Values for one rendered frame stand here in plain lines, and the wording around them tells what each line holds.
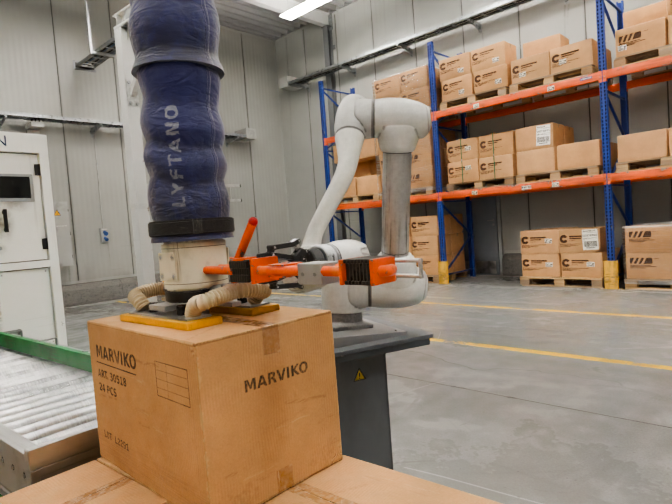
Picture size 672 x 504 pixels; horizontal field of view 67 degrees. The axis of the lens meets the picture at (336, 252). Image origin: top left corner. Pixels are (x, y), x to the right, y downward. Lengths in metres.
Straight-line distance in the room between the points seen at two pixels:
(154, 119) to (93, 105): 10.19
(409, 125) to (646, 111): 7.81
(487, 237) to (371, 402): 8.38
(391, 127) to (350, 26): 11.09
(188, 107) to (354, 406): 1.17
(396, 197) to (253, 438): 0.96
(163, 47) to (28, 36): 10.18
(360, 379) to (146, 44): 1.28
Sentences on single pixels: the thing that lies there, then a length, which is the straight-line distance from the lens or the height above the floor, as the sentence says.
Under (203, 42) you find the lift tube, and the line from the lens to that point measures 1.44.
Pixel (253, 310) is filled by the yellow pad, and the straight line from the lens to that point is 1.35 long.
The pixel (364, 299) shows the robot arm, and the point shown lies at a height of 0.89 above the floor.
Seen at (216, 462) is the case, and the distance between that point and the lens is 1.19.
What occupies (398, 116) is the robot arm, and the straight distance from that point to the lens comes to 1.74.
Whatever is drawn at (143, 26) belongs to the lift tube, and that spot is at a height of 1.69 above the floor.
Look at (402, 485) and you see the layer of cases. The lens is 1.32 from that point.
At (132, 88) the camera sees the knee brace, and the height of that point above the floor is 2.53.
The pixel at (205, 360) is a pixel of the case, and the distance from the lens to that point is 1.11.
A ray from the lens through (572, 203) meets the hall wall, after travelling 9.60.
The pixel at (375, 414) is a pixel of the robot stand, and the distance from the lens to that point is 1.98.
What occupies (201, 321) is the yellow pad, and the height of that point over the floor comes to 0.96.
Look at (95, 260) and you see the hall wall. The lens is 11.16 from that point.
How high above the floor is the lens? 1.16
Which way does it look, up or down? 3 degrees down
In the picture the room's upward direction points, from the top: 4 degrees counter-clockwise
